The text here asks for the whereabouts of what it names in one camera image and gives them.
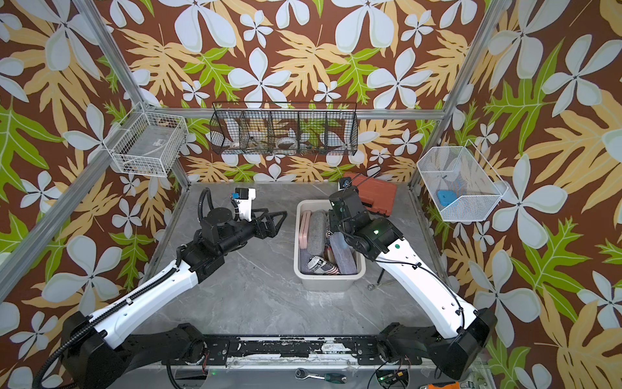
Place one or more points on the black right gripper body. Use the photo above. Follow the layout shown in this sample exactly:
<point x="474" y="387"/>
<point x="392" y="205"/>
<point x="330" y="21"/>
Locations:
<point x="334" y="221"/>

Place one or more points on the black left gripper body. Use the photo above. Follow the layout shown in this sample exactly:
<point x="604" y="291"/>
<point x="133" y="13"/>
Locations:
<point x="242" y="232"/>

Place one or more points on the pink glasses case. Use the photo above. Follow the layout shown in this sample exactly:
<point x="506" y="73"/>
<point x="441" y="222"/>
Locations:
<point x="304" y="229"/>

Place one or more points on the purple fabric glasses case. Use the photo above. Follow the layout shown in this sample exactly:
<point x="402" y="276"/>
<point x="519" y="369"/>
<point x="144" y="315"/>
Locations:
<point x="344" y="257"/>

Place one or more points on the cream plastic storage box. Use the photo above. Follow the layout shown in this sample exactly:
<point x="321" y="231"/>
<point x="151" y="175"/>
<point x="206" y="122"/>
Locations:
<point x="317" y="283"/>

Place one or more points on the flag newspaper glasses case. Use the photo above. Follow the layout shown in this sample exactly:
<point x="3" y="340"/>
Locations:
<point x="319" y="266"/>

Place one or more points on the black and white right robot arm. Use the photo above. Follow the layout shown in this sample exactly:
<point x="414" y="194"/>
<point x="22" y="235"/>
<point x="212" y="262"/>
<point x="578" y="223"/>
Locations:
<point x="458" y="332"/>

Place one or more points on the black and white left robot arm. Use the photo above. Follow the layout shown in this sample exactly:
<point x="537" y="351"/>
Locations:
<point x="99" y="348"/>

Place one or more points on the blue object in basket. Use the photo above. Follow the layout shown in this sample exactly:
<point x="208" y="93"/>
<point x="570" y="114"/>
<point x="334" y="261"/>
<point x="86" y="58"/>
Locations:
<point x="446" y="197"/>

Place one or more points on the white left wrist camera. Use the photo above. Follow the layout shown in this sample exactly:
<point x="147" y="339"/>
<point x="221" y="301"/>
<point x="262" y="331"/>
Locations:
<point x="242" y="199"/>

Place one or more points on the black wire basket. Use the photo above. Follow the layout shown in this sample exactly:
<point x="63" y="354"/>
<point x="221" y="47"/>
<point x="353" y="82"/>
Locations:
<point x="287" y="128"/>

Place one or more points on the white wire basket left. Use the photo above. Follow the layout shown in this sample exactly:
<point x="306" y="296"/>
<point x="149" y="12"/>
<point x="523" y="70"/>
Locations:
<point x="146" y="142"/>

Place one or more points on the white wire basket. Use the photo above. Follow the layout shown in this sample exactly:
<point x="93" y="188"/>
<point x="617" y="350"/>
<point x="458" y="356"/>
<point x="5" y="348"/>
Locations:
<point x="146" y="142"/>
<point x="468" y="172"/>

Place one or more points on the white wire basket right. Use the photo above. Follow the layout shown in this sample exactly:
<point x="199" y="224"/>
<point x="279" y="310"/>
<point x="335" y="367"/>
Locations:
<point x="468" y="172"/>

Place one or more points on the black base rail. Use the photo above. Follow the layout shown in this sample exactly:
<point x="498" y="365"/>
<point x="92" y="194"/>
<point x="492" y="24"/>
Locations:
<point x="361" y="350"/>

